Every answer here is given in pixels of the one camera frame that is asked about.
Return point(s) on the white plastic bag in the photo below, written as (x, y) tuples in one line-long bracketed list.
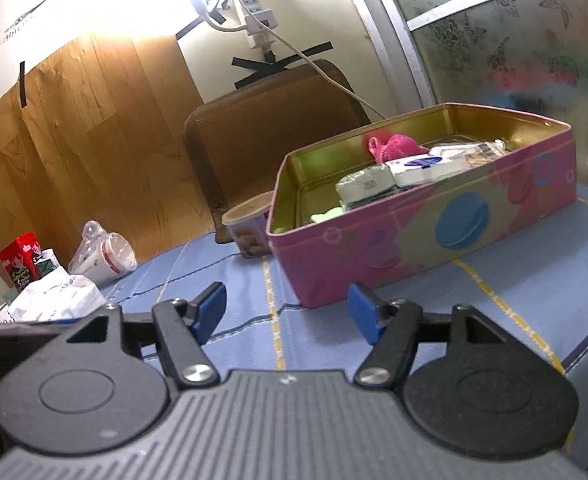
[(53, 295)]

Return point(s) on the green white tissue packet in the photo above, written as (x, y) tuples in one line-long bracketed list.
[(366, 185)]

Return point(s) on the pink tin box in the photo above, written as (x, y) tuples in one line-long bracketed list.
[(424, 255)]

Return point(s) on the wooden board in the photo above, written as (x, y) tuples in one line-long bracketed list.
[(98, 160)]

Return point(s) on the green white box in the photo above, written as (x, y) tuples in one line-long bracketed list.
[(48, 262)]

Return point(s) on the brown chair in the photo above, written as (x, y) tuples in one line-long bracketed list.
[(274, 135)]

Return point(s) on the black tape strip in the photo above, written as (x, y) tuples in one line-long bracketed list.
[(208, 16)]

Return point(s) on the frosted glass door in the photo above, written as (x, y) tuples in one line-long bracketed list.
[(499, 35)]

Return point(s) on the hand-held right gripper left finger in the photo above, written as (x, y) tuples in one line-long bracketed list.
[(208, 310)]

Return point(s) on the pink soft toy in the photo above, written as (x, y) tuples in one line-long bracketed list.
[(394, 146)]

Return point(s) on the light green cloth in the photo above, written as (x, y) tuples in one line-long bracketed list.
[(326, 216)]

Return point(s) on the red box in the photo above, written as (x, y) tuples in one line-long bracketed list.
[(19, 262)]

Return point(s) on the white blue tissue packet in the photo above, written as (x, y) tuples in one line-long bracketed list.
[(424, 167)]

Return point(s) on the crossed black tape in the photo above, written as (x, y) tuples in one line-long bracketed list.
[(274, 66)]

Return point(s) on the purple paper cup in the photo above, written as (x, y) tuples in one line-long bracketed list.
[(246, 220)]

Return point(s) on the brown patterned packet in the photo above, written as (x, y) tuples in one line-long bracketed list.
[(476, 154)]

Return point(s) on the clear plastic bag with cup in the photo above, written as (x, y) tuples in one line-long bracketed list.
[(103, 255)]

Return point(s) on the blue tablecloth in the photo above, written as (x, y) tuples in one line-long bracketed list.
[(314, 330)]

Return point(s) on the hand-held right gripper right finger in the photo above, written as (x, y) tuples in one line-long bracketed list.
[(366, 315)]

